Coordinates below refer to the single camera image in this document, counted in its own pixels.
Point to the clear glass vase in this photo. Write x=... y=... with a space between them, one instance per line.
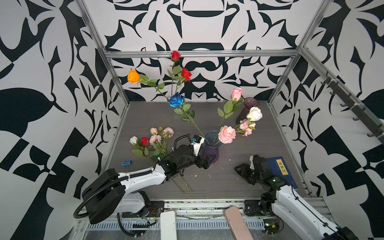
x=175 y=101

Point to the blue artificial rose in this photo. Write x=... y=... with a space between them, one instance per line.
x=183 y=109

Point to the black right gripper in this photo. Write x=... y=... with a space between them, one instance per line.
x=243 y=171

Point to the pink phone-like device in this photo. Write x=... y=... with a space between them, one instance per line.
x=237 y=224

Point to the white phone-like device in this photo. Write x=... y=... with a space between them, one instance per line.
x=168 y=226

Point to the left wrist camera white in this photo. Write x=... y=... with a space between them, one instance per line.
x=197 y=142

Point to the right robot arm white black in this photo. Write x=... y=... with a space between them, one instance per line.
x=281 y=200

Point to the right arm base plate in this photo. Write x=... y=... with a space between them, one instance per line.
x=254 y=208

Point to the orange artificial rose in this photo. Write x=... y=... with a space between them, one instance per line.
x=135 y=78

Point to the small white artificial rose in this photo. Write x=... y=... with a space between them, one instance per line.
x=133 y=140

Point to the blue book yellow label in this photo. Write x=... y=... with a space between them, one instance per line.
x=280 y=168

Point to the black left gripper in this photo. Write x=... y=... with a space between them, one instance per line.
x=206 y=163

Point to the grey hook rack rail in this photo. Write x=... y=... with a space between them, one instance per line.
x=351 y=102

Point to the small circuit board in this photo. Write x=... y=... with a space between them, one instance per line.
x=273 y=226

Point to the purple blue glass vase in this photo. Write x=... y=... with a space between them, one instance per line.
x=211 y=150

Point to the pink peony flower spray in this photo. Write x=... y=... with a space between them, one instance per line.
x=227 y=134

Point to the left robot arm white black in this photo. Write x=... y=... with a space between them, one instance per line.
x=115 y=193

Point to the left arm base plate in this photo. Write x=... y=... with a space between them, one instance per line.
x=149 y=211

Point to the dark maroon glass vase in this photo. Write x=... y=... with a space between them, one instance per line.
x=248 y=104

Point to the small red artificial rose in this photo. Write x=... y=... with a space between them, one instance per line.
x=175 y=72

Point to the large red artificial rose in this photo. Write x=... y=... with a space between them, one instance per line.
x=184 y=76

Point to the pink artificial rose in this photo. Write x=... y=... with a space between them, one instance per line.
x=232 y=105

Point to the blue binder clip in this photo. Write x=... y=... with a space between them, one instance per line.
x=126 y=164

